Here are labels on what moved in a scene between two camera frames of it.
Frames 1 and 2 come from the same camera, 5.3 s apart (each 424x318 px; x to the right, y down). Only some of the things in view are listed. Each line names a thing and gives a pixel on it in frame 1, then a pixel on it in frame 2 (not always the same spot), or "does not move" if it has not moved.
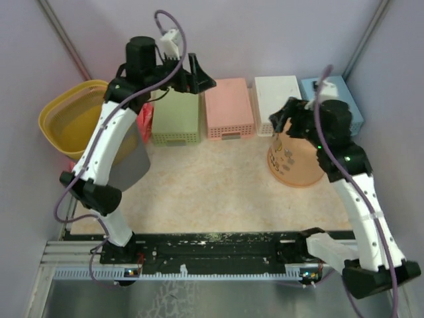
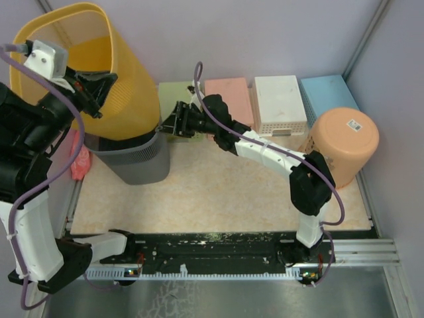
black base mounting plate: [203, 250] does not move
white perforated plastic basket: [267, 97] does not move
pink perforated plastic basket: [229, 110] does not move
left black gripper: [194, 83] to [91, 89]
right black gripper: [295, 108] to [177, 122]
